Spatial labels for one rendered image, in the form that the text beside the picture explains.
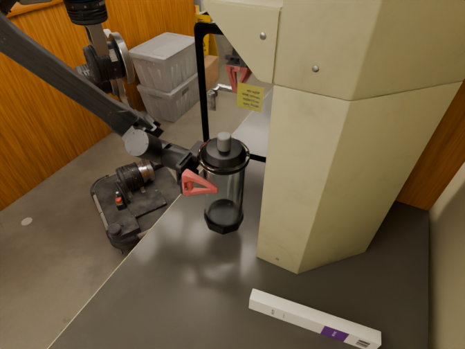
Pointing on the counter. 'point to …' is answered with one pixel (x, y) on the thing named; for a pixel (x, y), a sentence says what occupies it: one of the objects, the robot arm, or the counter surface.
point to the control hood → (250, 31)
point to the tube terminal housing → (351, 119)
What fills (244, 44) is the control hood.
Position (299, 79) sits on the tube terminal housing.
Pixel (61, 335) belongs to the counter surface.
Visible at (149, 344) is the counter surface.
